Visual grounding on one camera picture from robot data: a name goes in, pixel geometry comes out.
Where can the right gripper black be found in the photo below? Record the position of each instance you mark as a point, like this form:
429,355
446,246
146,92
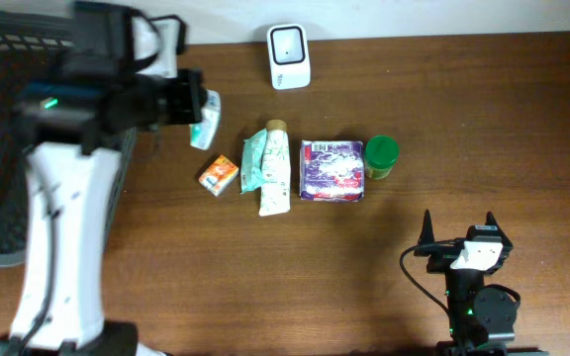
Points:
442,255

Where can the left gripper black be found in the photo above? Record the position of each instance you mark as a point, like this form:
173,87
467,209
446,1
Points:
187,92

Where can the small teal tissue packet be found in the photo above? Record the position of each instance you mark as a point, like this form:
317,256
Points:
202,134

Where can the orange small box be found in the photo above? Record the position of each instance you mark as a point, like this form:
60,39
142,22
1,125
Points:
219,175

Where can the teal wet wipes pack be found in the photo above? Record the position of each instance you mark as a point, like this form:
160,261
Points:
251,176

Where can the green lid jar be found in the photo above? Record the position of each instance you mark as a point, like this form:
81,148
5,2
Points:
380,155

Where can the white green cosmetic tube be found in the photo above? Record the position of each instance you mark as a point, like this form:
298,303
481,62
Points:
276,170

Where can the purple white sanitary pad pack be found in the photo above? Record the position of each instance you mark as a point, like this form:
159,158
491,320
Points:
331,171

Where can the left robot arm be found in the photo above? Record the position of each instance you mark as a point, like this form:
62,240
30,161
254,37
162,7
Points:
120,75

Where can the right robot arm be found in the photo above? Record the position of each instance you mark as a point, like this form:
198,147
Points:
481,316

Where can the white barcode scanner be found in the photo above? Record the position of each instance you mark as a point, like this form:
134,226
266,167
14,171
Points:
289,59

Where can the grey plastic mesh basket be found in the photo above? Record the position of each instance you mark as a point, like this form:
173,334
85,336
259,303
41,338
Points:
29,45

